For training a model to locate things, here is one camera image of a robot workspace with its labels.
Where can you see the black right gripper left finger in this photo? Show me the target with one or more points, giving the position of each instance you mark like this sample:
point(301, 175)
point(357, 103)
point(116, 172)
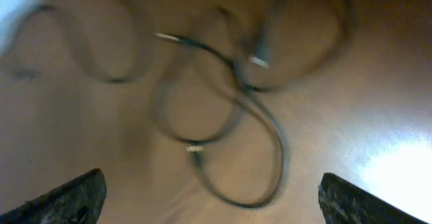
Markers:
point(80, 200)

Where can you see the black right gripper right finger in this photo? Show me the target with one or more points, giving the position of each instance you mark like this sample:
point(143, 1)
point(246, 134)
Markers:
point(342, 202)

